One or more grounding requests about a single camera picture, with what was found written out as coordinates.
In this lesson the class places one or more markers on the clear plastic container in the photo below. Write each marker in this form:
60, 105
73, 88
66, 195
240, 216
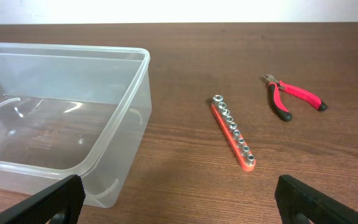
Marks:
71, 110

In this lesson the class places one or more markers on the red black pliers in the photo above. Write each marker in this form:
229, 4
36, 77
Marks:
275, 86

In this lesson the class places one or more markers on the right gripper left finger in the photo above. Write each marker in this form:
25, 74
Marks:
60, 203

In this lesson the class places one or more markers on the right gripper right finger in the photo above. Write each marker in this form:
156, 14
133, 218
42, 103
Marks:
300, 203

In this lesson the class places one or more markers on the orange socket rail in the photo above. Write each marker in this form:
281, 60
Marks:
232, 133

